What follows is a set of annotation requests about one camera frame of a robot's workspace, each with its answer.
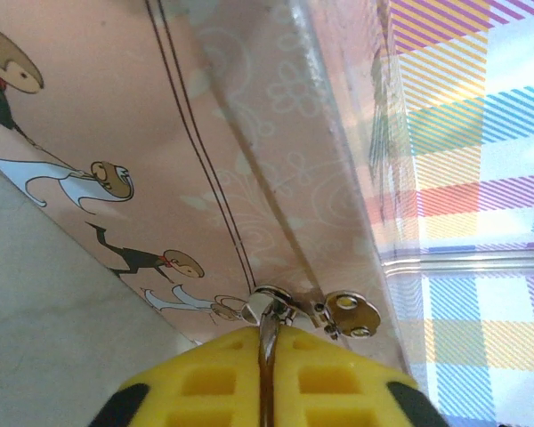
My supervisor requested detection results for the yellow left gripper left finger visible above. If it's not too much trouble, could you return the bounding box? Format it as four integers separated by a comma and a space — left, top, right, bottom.
87, 326, 263, 427

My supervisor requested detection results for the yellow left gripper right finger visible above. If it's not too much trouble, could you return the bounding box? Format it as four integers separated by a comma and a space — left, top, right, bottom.
272, 326, 451, 427

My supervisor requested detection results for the thin aluminium frame rail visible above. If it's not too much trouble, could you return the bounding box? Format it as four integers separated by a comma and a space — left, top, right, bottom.
380, 246, 534, 279

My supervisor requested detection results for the pink tin box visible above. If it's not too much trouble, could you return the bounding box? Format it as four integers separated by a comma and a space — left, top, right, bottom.
0, 0, 415, 370

